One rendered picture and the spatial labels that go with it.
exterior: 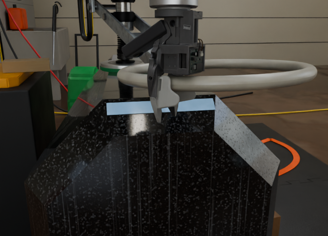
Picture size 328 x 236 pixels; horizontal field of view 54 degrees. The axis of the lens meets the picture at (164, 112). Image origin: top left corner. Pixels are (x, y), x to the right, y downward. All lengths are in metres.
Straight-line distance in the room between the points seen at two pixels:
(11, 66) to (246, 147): 1.09
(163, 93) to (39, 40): 3.51
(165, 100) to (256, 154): 0.48
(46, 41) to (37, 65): 2.47
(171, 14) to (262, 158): 0.60
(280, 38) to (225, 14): 1.32
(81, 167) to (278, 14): 6.54
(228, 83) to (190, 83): 0.07
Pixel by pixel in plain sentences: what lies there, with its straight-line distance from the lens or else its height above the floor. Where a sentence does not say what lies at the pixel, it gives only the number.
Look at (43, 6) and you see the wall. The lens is 6.30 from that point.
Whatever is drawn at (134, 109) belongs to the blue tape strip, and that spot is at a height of 0.78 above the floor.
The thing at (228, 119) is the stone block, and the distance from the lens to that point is 0.95.
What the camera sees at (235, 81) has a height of 0.91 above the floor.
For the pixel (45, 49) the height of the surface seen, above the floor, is 0.66.
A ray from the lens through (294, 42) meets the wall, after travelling 7.39.
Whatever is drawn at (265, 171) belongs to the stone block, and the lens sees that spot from 1.03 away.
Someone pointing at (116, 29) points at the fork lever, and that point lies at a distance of 1.32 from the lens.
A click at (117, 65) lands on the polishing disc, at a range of 1.32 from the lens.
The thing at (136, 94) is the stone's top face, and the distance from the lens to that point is 0.94.
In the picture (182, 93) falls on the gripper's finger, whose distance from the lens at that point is 0.66.
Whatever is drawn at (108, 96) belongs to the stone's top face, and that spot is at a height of 0.80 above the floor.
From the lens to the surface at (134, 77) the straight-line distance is 0.69.
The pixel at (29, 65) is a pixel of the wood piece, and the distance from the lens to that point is 1.59.
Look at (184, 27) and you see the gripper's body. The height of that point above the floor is 1.01.
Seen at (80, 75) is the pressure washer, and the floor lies 0.52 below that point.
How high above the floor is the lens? 1.02
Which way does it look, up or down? 17 degrees down
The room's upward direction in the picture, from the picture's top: straight up
